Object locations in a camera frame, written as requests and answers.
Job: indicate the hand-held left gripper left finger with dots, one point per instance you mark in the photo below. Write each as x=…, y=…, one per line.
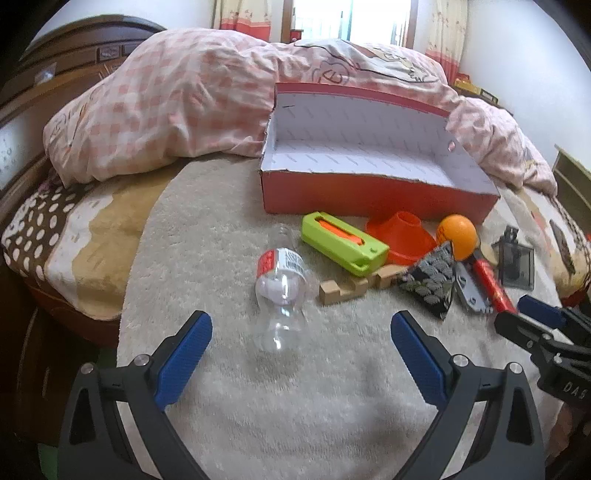
x=184, y=355

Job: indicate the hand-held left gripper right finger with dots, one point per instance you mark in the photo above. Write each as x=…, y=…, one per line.
x=415, y=350

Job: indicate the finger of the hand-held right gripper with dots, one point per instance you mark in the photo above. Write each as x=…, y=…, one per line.
x=540, y=310
x=517, y=330

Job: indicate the smoky plastic holder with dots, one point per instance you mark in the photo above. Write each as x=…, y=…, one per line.
x=517, y=267

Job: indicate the red tube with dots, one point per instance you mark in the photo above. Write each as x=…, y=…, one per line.
x=494, y=286

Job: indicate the grey plastic plate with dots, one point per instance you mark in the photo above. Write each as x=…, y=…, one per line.
x=471, y=290

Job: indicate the patterned fabric pouch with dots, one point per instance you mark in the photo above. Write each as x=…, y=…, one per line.
x=429, y=281

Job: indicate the wooden block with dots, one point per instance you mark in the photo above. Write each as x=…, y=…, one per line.
x=388, y=277
x=341, y=290

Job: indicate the orange ball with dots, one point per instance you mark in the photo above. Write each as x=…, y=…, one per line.
x=457, y=235

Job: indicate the clear plastic bottle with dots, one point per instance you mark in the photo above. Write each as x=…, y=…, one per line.
x=281, y=286

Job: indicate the orange plastic funnel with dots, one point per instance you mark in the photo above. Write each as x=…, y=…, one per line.
x=406, y=230

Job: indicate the green plastic case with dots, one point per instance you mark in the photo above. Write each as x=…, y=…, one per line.
x=341, y=249

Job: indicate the red cardboard box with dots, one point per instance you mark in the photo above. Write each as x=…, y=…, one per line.
x=369, y=194

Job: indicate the round wooden disc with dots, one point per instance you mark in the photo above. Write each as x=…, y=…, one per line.
x=489, y=254

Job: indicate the dark wooden nightstand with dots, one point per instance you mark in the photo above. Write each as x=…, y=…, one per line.
x=60, y=378

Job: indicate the green floor mat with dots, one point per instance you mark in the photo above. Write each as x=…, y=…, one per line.
x=48, y=461

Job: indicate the dark wooden side table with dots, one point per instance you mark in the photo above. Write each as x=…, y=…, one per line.
x=498, y=107

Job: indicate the black yellow box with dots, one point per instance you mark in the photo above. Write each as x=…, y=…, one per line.
x=488, y=96

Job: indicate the pink checked quilt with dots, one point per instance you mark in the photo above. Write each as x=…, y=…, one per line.
x=184, y=101

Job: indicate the cream red curtain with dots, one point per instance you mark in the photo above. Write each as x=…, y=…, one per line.
x=445, y=32
x=244, y=18

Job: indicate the dark wooden headboard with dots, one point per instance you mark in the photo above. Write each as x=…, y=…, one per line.
x=55, y=60

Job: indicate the small red box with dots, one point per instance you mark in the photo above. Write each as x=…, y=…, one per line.
x=296, y=35

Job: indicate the window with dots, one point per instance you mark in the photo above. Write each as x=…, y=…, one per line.
x=351, y=18

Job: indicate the light wooden frame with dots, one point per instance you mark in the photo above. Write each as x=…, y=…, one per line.
x=572, y=180

